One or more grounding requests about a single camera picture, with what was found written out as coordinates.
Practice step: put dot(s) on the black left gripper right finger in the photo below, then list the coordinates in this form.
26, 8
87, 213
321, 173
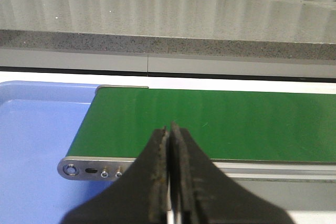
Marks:
202, 193

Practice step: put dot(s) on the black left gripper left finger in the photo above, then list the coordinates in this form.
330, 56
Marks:
138, 196

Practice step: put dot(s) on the green conveyor belt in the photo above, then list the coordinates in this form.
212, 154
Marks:
236, 124

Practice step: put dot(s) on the blue plastic tray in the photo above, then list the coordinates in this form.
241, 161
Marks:
38, 123

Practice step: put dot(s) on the grey stone counter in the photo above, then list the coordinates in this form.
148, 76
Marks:
232, 28

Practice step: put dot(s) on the aluminium conveyor frame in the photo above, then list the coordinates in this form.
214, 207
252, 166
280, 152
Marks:
89, 170

